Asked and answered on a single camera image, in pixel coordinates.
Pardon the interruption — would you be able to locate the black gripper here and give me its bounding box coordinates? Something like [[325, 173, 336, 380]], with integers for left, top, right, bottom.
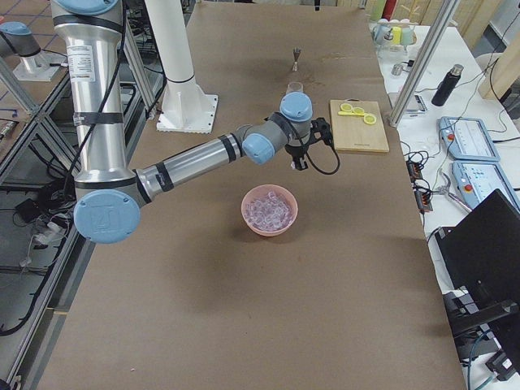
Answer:
[[284, 136, 315, 171]]

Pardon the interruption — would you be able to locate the steel jigger cup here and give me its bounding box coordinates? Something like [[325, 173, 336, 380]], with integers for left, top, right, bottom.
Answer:
[[292, 47, 301, 72]]

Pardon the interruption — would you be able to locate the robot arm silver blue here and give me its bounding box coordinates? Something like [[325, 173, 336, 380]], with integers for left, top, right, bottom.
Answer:
[[51, 1, 313, 244], [1, 21, 62, 82]]

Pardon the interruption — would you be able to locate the pink bowl of ice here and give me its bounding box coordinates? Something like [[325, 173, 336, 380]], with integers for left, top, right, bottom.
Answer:
[[240, 184, 298, 236]]

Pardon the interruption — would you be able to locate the clear wine glass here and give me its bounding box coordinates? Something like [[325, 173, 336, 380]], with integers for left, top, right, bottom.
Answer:
[[286, 81, 304, 94]]

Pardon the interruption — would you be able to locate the bamboo cutting board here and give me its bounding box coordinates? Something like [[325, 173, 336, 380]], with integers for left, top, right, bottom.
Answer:
[[329, 99, 389, 153]]

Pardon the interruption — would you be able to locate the yellow lemon slice far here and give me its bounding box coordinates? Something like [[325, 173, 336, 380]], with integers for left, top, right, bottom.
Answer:
[[340, 102, 353, 113]]

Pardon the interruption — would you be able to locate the yellow lemon slice near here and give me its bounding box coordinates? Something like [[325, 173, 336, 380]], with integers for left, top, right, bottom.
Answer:
[[363, 114, 377, 125]]

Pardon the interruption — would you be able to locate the kitchen scale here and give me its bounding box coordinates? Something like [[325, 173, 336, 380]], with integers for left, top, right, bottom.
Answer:
[[388, 93, 427, 119]]

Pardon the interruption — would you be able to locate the steel bottle cap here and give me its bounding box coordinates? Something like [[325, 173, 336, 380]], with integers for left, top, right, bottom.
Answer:
[[391, 63, 404, 76]]

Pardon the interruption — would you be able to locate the blue plastic cup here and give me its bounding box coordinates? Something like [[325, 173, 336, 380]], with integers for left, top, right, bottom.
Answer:
[[372, 24, 392, 45]]

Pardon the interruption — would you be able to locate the yellow plastic cup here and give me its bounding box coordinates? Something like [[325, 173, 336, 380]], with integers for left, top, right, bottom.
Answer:
[[390, 26, 402, 46]]

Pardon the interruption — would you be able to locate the teach pendant far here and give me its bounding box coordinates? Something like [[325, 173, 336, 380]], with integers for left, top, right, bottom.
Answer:
[[437, 116, 501, 163]]

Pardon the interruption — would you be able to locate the teach pendant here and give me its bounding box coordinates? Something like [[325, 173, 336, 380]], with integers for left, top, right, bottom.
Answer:
[[452, 160, 519, 210], [437, 116, 501, 163]]

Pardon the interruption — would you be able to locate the grey plastic cup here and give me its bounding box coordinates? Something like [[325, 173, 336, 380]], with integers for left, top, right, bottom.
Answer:
[[400, 26, 414, 46]]

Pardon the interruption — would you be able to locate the green cylinder container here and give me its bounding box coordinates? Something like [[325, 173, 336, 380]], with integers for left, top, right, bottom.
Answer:
[[369, 0, 386, 23]]

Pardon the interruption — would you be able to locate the black thermos bottle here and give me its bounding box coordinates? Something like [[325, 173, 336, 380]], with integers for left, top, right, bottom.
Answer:
[[431, 63, 464, 106]]

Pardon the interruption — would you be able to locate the teach pendant near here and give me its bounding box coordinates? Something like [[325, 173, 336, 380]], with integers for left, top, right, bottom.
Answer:
[[452, 160, 519, 210]]

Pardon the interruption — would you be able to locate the red thermos bottle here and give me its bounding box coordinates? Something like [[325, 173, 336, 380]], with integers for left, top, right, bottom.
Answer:
[[382, 0, 397, 20]]

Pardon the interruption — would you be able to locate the black monitor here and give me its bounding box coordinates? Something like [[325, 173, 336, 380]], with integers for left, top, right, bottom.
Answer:
[[435, 189, 519, 370]]

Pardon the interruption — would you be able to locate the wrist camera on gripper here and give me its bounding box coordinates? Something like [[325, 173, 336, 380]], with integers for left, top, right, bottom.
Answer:
[[313, 117, 334, 148]]

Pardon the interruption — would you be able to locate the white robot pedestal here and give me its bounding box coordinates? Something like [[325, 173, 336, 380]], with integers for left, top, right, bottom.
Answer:
[[145, 0, 219, 133]]

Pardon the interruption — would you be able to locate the aluminium frame post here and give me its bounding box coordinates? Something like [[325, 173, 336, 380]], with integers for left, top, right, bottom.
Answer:
[[388, 0, 460, 128]]

